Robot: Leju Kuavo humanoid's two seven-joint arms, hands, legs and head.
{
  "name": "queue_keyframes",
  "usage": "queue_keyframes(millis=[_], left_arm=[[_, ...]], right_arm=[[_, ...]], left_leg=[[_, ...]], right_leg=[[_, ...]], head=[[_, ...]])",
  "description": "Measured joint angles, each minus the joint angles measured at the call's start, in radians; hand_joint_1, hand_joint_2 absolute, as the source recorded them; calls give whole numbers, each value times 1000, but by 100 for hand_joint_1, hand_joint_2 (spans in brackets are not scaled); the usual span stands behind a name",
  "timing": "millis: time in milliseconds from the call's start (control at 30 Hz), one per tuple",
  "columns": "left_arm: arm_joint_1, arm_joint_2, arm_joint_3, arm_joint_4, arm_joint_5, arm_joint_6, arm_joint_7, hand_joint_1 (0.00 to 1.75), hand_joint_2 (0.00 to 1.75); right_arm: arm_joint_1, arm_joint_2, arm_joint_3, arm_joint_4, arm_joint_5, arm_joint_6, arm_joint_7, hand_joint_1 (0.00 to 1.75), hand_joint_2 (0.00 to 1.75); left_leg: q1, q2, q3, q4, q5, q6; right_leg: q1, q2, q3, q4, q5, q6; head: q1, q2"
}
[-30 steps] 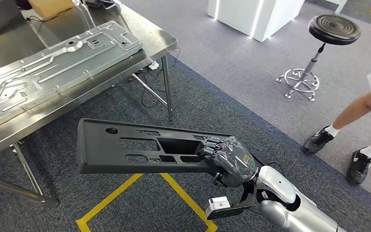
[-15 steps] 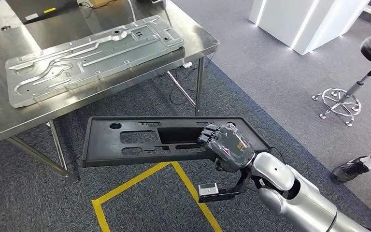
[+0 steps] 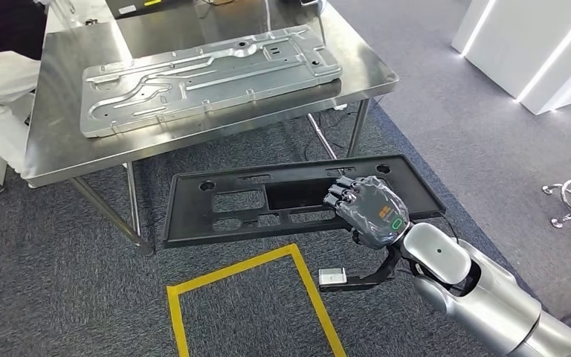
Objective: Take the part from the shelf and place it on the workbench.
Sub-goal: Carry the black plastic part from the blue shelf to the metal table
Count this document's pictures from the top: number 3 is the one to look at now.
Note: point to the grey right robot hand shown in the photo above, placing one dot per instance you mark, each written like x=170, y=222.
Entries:
x=374, y=217

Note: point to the black plastic panel part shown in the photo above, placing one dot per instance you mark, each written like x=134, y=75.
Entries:
x=187, y=217

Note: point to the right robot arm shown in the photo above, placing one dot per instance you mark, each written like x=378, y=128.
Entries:
x=487, y=305

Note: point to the stainless steel workbench table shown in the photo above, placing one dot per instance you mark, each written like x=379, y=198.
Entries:
x=68, y=148

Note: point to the stamped silver metal plate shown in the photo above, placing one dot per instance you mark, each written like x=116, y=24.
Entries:
x=216, y=84

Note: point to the white lit display counter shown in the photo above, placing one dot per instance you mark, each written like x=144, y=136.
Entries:
x=512, y=49

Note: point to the black laptop with labels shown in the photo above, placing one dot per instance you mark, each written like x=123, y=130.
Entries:
x=137, y=9

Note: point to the black right camera bracket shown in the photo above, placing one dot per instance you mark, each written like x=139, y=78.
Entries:
x=374, y=278

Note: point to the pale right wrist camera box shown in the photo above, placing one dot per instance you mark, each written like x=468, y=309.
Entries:
x=332, y=277

